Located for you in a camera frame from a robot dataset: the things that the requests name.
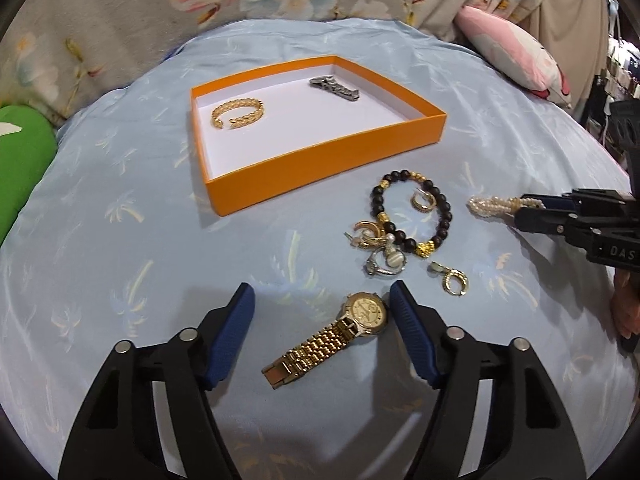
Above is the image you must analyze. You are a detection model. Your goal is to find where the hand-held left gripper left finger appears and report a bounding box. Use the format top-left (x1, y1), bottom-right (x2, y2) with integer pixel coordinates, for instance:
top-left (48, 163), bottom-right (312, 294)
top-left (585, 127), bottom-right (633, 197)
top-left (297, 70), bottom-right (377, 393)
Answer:
top-left (59, 282), bottom-right (257, 480)

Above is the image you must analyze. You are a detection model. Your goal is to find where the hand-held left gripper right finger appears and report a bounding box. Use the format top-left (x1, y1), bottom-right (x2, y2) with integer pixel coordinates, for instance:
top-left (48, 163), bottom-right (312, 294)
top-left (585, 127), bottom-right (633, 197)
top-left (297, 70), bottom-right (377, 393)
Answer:
top-left (389, 280), bottom-right (586, 480)

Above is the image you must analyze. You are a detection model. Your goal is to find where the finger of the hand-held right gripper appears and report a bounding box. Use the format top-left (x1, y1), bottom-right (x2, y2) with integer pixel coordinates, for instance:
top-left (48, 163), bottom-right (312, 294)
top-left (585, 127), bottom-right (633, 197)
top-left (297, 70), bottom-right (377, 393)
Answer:
top-left (520, 189), bottom-right (631, 213)
top-left (511, 208), bottom-right (598, 242)

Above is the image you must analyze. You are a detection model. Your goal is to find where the white pearl bracelet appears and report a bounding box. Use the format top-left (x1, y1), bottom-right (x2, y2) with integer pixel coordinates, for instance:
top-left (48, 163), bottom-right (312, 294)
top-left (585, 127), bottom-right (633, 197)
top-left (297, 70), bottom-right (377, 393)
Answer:
top-left (467, 194), bottom-right (546, 218)

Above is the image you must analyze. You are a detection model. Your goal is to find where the pearl drop earring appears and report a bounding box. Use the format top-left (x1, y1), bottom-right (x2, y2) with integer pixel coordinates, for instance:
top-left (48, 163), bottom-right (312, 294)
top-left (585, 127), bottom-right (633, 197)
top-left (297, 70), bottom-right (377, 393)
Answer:
top-left (382, 234), bottom-right (407, 267)

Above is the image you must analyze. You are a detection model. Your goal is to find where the silver ring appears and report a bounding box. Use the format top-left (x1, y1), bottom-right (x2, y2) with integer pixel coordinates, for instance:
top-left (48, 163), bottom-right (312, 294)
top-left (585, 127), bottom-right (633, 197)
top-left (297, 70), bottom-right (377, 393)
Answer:
top-left (364, 251), bottom-right (403, 277)

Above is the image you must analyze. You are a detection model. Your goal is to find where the gold metal watch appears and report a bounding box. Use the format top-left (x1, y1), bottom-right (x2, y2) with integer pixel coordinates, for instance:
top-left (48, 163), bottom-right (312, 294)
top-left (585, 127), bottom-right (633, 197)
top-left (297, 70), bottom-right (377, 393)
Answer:
top-left (261, 292), bottom-right (388, 391)

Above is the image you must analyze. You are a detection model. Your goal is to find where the black bead bracelet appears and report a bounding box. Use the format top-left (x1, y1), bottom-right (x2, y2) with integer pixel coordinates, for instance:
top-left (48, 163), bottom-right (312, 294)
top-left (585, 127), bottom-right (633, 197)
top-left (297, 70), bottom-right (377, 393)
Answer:
top-left (371, 171), bottom-right (454, 260)

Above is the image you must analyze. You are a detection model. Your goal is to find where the gold curved earring pink tip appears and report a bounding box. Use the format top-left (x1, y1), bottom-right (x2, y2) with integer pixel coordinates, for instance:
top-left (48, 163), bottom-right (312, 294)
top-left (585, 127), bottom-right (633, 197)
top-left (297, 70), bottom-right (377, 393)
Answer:
top-left (344, 219), bottom-right (382, 250)

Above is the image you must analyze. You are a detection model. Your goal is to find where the orange cardboard box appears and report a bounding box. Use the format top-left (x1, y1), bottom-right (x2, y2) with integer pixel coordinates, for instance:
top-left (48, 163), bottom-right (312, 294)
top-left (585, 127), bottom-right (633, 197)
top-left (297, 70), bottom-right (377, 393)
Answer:
top-left (190, 55), bottom-right (448, 217)

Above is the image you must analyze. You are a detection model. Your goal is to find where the person's right hand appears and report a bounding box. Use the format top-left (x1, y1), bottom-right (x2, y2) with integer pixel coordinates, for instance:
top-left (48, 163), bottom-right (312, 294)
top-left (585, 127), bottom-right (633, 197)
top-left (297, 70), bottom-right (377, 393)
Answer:
top-left (612, 269), bottom-right (640, 352)

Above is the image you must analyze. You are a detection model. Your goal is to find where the light blue bed sheet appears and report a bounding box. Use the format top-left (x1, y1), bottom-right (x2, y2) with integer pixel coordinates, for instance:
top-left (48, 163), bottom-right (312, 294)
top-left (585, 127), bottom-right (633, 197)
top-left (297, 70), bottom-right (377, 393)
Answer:
top-left (0, 17), bottom-right (636, 480)

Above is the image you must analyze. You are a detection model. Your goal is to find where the dark cluttered rack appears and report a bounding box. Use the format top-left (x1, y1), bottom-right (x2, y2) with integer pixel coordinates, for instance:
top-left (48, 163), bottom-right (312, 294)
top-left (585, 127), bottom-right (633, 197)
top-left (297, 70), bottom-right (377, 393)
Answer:
top-left (590, 0), bottom-right (640, 131)

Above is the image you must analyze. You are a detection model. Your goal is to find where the pink pillow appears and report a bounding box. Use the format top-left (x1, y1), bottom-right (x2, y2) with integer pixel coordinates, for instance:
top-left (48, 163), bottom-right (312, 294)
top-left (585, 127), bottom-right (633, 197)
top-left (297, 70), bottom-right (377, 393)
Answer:
top-left (454, 5), bottom-right (573, 108)

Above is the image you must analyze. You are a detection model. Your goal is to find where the silver metal watch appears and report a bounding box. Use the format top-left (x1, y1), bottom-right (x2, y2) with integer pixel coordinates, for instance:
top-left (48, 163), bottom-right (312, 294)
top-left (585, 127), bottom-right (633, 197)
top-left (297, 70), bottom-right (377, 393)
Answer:
top-left (307, 76), bottom-right (361, 103)

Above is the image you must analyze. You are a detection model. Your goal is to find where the green round pillow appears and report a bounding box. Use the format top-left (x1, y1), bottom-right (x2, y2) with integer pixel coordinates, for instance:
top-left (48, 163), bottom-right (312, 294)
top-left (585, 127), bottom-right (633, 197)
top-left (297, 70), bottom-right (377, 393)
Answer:
top-left (0, 105), bottom-right (58, 246)

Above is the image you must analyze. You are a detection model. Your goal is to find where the floral grey pillow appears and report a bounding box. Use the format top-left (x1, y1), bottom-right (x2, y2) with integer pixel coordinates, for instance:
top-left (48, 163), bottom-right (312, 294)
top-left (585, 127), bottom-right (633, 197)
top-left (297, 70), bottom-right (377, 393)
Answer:
top-left (0, 0), bottom-right (616, 133)

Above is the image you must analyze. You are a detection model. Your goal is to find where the gold chain bracelet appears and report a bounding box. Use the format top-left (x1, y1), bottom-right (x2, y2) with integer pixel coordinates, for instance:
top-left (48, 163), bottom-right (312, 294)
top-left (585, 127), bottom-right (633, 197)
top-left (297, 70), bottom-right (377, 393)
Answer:
top-left (210, 100), bottom-right (264, 130)

